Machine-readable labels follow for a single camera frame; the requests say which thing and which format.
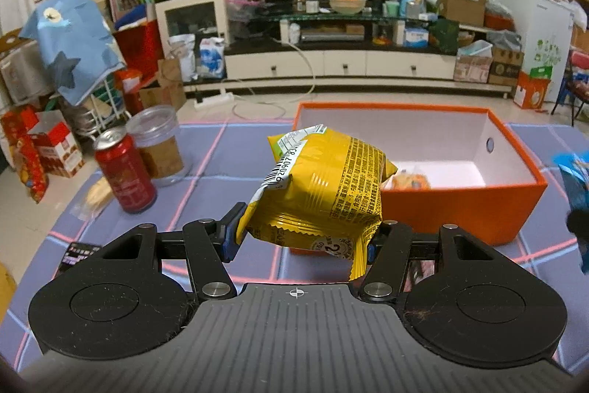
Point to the blue star cloth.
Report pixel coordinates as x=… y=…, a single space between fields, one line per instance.
x=73 y=43

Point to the white framed cabinet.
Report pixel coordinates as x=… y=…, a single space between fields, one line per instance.
x=191 y=20

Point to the large cardboard box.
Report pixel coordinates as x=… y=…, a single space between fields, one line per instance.
x=23 y=66

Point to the blue tissue box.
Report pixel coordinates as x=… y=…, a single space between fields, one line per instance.
x=416 y=37

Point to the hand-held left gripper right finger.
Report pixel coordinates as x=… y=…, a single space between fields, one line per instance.
x=391 y=255

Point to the clear plastic jar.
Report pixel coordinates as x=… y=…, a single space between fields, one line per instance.
x=158 y=144

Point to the open cardboard box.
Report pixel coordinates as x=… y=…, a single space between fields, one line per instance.
x=462 y=8

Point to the red gift boxes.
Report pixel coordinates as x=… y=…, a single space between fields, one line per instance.
x=48 y=149

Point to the clear biscuit packet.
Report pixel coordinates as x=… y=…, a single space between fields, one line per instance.
x=94 y=197

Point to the black snack packet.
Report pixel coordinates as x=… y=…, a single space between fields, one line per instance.
x=76 y=257

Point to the blue snack packet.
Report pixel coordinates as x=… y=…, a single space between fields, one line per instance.
x=576 y=186

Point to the white plastic bag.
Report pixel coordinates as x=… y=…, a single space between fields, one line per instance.
x=183 y=57

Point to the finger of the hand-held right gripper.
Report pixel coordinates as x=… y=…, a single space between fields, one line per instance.
x=579 y=222

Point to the red drink can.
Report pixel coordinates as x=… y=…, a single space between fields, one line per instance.
x=124 y=172

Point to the brown paper bag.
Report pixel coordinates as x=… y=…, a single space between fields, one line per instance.
x=165 y=87

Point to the orange snack packet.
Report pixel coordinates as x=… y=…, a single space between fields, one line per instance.
x=407 y=181

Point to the orange white carton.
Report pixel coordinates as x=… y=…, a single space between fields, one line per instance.
x=531 y=91

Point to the red box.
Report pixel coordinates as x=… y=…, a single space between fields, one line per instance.
x=140 y=45

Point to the fruit bowl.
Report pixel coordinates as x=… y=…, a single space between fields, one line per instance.
x=347 y=5

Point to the purple grid table mat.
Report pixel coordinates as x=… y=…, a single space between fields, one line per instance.
x=216 y=186

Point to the red chair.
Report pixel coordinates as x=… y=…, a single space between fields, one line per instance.
x=575 y=87

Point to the dark green bag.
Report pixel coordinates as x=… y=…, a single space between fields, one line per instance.
x=445 y=36

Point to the dark cardboard carton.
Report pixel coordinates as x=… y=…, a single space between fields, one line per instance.
x=505 y=68

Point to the white tv stand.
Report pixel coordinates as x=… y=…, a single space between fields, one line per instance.
x=359 y=64

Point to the blue white bag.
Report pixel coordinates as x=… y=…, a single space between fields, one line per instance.
x=211 y=59

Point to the printed cardboard carton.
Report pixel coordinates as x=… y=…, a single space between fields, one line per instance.
x=471 y=68

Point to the yellow snack packet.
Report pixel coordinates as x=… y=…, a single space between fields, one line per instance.
x=322 y=190

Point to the orange storage box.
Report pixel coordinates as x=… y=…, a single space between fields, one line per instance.
x=460 y=209

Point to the white power strip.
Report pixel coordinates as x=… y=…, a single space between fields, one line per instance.
x=212 y=100

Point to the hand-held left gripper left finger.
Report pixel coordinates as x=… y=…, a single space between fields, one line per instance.
x=228 y=239

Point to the silver media player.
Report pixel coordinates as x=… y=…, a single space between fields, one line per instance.
x=331 y=34

